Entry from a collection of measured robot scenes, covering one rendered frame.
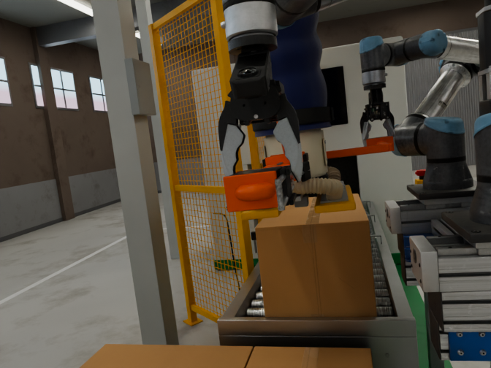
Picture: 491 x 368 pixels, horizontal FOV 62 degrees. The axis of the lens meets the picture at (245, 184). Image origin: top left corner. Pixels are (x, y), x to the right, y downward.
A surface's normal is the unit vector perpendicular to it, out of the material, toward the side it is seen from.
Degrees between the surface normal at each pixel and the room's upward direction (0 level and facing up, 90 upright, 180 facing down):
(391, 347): 90
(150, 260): 90
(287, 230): 90
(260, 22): 90
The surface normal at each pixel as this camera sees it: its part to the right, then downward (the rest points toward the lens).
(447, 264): -0.21, 0.13
